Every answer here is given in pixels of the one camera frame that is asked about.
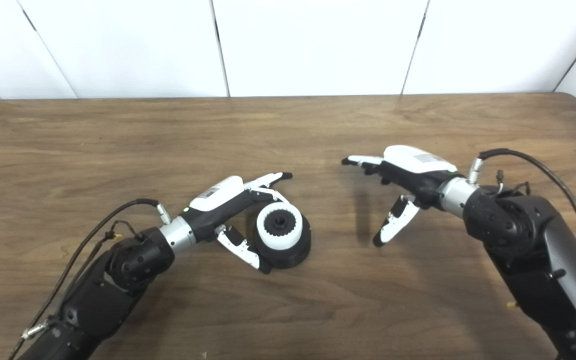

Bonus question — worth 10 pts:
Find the white ring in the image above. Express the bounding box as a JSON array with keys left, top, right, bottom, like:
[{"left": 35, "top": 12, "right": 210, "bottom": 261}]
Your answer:
[{"left": 256, "top": 201, "right": 303, "bottom": 251}]

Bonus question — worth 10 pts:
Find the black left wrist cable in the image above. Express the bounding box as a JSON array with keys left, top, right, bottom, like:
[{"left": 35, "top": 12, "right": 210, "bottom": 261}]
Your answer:
[{"left": 7, "top": 198, "right": 172, "bottom": 360}]

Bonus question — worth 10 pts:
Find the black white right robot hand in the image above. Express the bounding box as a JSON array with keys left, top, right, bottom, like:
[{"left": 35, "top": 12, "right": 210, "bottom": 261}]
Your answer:
[{"left": 341, "top": 145, "right": 461, "bottom": 248}]

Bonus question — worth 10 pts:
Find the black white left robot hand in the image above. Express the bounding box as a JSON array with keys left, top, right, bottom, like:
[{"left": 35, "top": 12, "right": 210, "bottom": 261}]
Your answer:
[{"left": 182, "top": 172, "right": 294, "bottom": 275}]

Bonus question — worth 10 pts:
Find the thin black arm wire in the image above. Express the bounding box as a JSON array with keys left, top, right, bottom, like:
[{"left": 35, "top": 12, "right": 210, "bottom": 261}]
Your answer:
[
  {"left": 495, "top": 170, "right": 533, "bottom": 197},
  {"left": 63, "top": 220, "right": 144, "bottom": 301}
]

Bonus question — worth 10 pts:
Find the thin black right arm wire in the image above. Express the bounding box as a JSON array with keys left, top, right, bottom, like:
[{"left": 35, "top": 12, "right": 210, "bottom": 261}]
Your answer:
[{"left": 495, "top": 170, "right": 533, "bottom": 197}]

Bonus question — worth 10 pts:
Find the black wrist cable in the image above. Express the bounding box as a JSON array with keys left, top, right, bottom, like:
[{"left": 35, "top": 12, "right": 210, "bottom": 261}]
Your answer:
[
  {"left": 468, "top": 148, "right": 576, "bottom": 263},
  {"left": 7, "top": 198, "right": 172, "bottom": 360}
]

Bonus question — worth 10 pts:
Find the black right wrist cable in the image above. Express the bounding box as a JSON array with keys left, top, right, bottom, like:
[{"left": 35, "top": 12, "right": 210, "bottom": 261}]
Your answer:
[{"left": 468, "top": 148, "right": 576, "bottom": 263}]

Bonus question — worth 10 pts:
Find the round black part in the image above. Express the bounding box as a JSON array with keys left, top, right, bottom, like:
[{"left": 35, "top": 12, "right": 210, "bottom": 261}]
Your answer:
[{"left": 252, "top": 202, "right": 313, "bottom": 271}]

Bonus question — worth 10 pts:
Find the thin black left arm wire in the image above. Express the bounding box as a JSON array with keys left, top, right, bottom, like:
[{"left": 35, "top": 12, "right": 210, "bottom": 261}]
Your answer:
[{"left": 63, "top": 220, "right": 144, "bottom": 301}]

